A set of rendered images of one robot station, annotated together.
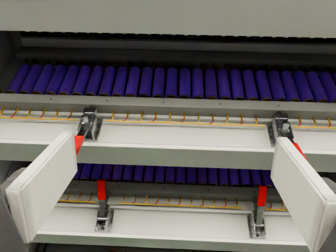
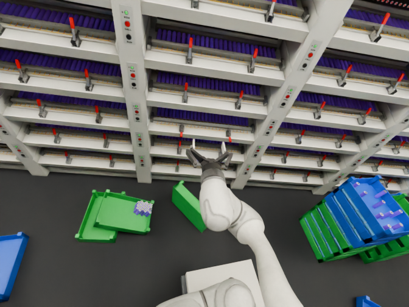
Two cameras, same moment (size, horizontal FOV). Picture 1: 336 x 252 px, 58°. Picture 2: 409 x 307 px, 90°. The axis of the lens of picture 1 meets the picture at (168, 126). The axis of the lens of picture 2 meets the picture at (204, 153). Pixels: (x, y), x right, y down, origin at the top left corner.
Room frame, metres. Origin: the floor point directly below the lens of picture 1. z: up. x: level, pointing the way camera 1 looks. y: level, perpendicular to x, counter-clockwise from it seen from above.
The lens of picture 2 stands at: (-0.48, 0.16, 1.33)
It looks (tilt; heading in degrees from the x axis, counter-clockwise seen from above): 48 degrees down; 346
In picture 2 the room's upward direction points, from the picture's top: 14 degrees clockwise
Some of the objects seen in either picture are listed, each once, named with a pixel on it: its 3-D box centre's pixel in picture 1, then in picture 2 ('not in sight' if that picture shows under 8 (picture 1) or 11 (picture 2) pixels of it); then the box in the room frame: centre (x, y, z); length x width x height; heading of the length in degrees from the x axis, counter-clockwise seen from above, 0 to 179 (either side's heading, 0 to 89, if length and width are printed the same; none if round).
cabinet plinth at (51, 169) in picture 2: not in sight; (192, 171); (0.45, -0.02, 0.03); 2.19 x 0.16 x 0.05; 88
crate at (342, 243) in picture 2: not in sight; (347, 222); (-0.06, -0.91, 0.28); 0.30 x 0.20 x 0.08; 6
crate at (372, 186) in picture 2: not in sight; (378, 204); (-0.06, -0.91, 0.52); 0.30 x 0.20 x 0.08; 6
